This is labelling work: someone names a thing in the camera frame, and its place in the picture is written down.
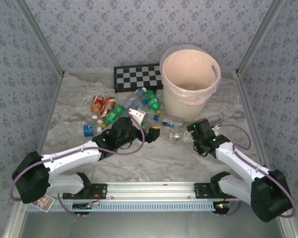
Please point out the green plastic bottle orange cap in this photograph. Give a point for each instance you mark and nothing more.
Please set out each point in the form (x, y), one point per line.
(114, 114)
(152, 101)
(146, 124)

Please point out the crushed bottle blue white label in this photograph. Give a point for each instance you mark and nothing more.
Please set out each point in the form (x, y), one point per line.
(172, 123)

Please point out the clear bottle blue label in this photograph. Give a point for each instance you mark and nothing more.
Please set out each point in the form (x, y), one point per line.
(89, 130)

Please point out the large clear bottle white cap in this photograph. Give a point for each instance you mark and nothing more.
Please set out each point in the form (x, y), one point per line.
(134, 99)

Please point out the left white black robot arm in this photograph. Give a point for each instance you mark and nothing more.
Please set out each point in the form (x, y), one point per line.
(72, 155)

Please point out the beige plastic bin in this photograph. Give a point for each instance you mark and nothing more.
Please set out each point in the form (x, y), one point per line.
(178, 109)

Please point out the orange soda bottle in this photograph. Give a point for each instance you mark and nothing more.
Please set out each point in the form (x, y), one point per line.
(108, 105)

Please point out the black grey checkerboard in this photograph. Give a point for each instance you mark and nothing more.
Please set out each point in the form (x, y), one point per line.
(131, 79)

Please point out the right circuit board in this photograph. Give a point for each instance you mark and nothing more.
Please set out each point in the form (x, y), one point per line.
(223, 205)

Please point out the circuit board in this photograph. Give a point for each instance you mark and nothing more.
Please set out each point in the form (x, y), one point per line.
(223, 205)
(84, 205)

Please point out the left circuit board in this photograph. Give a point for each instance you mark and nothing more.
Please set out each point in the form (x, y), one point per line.
(84, 205)

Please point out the colourful picture card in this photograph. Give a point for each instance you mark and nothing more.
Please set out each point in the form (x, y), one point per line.
(46, 203)

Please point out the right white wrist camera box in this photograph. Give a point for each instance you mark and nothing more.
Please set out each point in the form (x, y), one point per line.
(216, 129)

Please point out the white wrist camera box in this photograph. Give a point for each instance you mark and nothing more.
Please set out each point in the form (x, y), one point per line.
(137, 114)
(216, 129)

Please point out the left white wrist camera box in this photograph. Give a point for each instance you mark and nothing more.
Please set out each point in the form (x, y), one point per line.
(137, 114)

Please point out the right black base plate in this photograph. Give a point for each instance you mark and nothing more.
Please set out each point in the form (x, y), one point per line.
(201, 191)

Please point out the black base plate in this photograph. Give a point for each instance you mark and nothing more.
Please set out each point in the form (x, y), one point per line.
(201, 191)
(100, 191)

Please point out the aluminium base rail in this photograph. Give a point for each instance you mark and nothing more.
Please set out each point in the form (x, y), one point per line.
(151, 189)

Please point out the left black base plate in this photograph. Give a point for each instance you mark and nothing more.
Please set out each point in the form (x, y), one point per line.
(100, 191)

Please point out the aluminium frame post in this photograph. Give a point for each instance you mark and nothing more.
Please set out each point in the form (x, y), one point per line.
(259, 37)
(41, 37)

